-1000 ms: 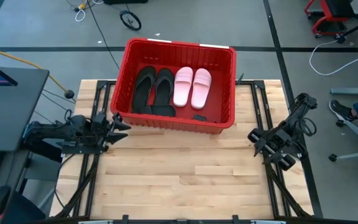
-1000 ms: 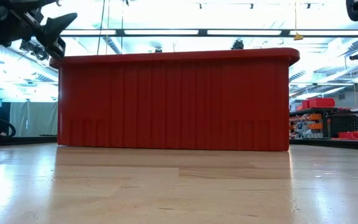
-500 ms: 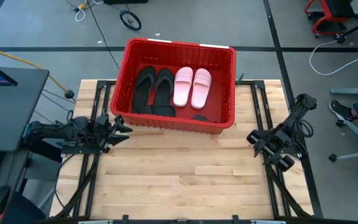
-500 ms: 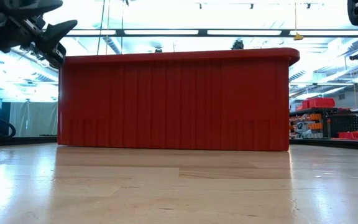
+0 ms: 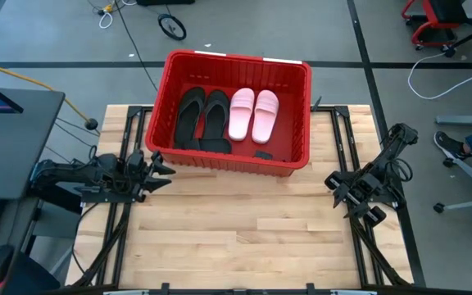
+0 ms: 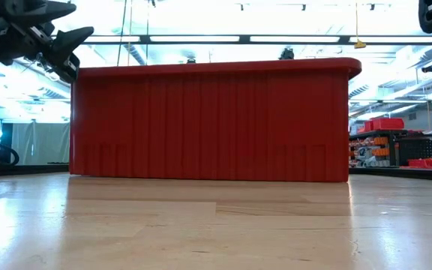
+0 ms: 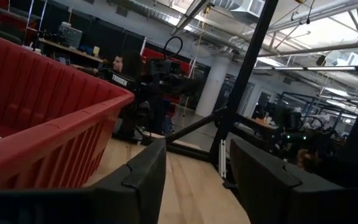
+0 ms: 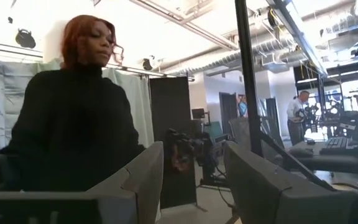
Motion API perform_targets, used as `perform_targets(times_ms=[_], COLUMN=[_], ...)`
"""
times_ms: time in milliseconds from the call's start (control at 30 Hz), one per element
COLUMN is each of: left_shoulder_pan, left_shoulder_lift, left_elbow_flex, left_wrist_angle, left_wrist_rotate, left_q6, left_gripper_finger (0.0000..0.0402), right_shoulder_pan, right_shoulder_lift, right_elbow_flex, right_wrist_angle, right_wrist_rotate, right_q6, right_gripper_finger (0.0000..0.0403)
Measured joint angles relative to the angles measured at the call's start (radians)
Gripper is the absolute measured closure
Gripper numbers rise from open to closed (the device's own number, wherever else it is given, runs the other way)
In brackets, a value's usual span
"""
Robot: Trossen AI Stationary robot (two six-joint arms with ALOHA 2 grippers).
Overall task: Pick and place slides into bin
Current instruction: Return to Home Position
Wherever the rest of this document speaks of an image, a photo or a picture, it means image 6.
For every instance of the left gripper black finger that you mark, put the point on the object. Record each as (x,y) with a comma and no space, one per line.
(68,43)
(49,10)

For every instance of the red plastic bin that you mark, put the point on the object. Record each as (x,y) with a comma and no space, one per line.
(208,123)

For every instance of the black ceiling device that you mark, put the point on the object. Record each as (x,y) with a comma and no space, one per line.
(286,54)
(430,68)

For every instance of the yellow hanging tag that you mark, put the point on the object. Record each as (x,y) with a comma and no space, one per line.
(359,45)

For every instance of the grey curtain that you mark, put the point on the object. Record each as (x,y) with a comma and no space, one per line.
(43,144)

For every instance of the red storage bins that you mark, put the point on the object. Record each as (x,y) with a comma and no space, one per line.
(386,124)
(428,163)

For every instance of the black storage shelf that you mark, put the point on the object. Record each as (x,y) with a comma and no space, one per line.
(422,148)

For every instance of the black metal frame rail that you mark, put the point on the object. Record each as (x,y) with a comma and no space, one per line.
(403,174)
(32,169)

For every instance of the black overhead frame bar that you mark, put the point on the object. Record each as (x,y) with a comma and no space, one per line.
(246,38)

